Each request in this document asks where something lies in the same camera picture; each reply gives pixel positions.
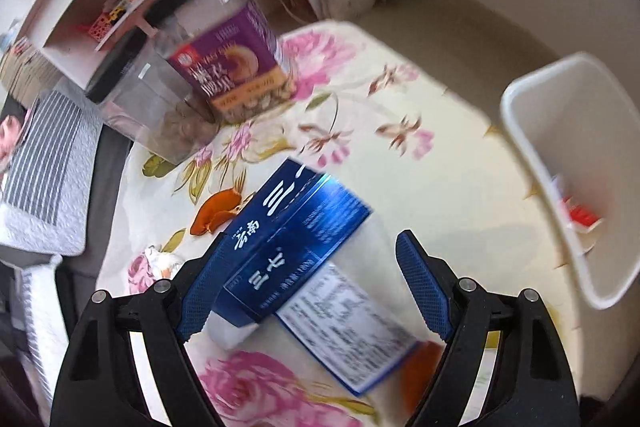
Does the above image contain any long blue carton box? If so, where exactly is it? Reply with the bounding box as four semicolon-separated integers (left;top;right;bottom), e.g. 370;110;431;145
205;158;371;350

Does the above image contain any clear jar black lid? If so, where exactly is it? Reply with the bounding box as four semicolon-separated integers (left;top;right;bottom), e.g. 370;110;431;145
86;28;219;165

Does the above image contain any small blue label box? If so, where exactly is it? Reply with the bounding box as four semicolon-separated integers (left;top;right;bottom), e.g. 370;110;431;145
276;262;418;395

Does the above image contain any floral tablecloth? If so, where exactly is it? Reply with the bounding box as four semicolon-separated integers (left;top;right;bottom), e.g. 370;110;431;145
98;23;582;426

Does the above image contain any orange peel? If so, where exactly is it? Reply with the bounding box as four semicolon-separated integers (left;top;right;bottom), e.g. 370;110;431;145
190;188;242;236

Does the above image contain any grey striped sofa cushion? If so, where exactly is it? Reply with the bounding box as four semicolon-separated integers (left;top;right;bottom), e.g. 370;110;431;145
1;84;103;257

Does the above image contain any white printed paper cup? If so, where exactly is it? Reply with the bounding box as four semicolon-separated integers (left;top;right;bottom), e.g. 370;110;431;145
400;332;500;425

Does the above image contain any purple label nut jar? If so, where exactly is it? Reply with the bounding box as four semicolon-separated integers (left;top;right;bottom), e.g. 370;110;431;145
144;0;295;124

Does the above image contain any red instant noodle bowl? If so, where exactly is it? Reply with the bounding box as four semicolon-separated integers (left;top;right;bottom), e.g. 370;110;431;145
551;174;603;234

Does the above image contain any white plastic trash bin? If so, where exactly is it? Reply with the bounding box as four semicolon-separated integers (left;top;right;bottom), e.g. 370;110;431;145
500;52;639;310

